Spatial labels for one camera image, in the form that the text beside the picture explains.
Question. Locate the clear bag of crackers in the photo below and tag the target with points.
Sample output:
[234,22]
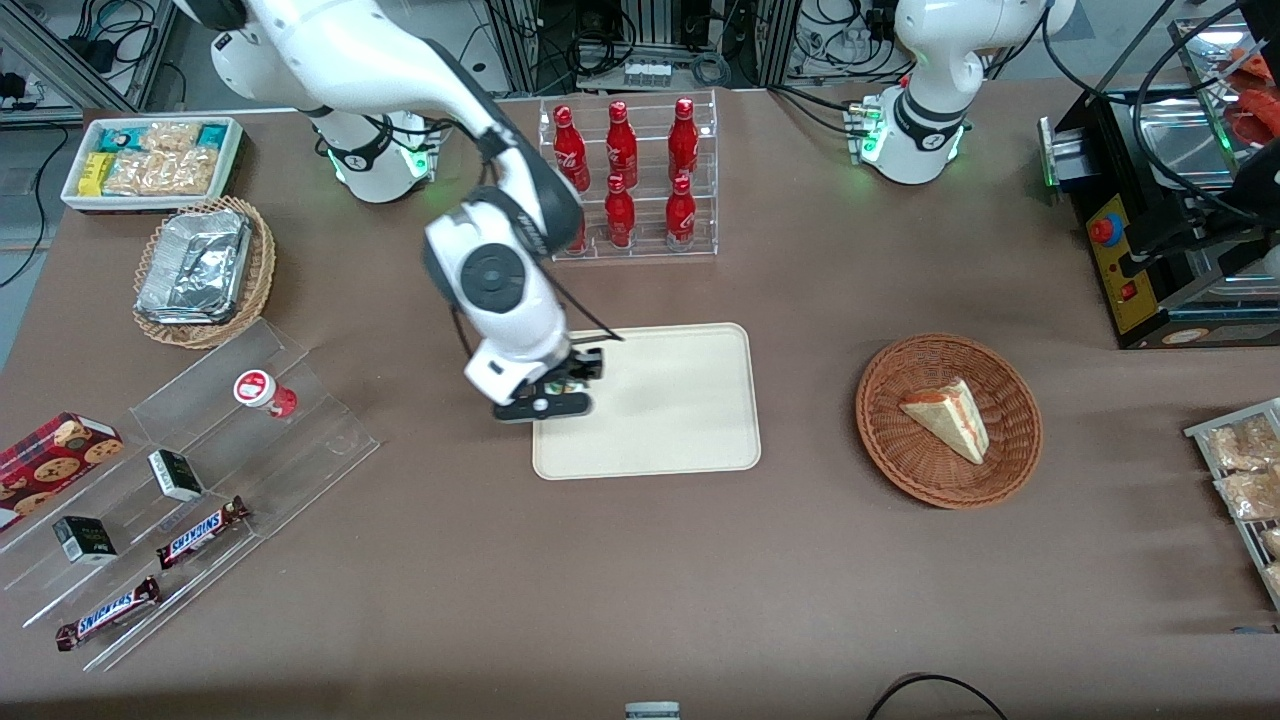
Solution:
[1250,495]
[1240,442]

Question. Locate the round brown wicker basket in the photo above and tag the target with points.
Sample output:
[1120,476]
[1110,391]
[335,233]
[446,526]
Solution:
[920,470]

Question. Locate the red cookie box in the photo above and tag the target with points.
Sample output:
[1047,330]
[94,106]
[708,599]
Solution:
[50,460]

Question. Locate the teal snack packet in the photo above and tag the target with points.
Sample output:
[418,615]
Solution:
[120,138]

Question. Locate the small grey device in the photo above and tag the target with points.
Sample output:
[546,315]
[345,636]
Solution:
[652,711]

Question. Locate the tray of packaged snacks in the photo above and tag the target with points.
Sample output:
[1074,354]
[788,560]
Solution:
[1205,432]

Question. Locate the stacked foil containers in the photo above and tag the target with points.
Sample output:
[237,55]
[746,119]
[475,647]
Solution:
[195,265]

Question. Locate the white power strip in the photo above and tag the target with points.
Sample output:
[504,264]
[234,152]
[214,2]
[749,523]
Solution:
[647,73]

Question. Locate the snickers bar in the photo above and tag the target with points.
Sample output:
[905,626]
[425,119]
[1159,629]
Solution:
[108,612]
[200,532]

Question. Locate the beige plastic tray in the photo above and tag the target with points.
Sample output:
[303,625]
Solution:
[670,410]

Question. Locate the wrapped triangle sandwich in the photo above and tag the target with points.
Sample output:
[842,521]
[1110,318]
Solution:
[950,420]

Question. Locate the yellow snack packet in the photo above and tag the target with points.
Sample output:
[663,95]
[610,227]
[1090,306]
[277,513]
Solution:
[95,173]

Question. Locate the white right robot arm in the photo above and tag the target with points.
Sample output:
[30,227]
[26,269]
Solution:
[350,50]

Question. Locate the light wicker basket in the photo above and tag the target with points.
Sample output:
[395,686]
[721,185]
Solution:
[262,270]

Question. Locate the red emergency stop button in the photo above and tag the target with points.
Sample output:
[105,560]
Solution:
[1105,230]

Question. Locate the small black box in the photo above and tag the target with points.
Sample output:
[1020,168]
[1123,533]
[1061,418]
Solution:
[175,475]
[85,540]

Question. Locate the clear acrylic stepped display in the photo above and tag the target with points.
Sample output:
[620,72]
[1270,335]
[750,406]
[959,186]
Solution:
[300,450]

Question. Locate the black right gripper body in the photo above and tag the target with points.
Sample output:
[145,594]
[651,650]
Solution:
[583,364]

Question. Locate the large clear cracker bag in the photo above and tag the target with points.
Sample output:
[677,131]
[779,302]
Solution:
[160,172]

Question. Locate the red gum bottle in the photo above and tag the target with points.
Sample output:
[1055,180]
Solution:
[262,392]

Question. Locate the white rectangular snack bin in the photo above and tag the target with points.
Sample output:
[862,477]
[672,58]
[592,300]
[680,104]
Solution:
[230,160]

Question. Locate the clear acrylic bottle rack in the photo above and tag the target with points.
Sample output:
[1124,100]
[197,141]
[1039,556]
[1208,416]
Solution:
[650,255]

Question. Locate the black machine with yellow panel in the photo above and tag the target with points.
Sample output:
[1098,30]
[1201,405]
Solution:
[1110,160]

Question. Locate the red cola bottle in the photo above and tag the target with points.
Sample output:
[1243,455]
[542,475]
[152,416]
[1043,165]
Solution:
[582,238]
[621,145]
[683,140]
[619,215]
[680,215]
[570,150]

